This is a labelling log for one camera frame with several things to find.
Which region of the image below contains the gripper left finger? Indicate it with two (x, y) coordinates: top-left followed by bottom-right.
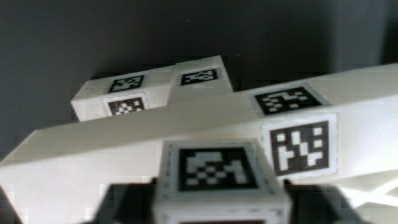
(82, 179), (157, 224)

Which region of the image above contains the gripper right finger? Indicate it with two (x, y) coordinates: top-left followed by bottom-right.
(283, 180), (372, 224)

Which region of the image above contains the white tagged cube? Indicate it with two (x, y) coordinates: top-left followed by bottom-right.
(153, 140), (292, 224)

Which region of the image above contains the white chair back frame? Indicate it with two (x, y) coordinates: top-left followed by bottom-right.
(0, 64), (398, 224)

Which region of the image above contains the white chair leg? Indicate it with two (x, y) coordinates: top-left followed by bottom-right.
(71, 67), (174, 121)
(167, 56), (233, 103)

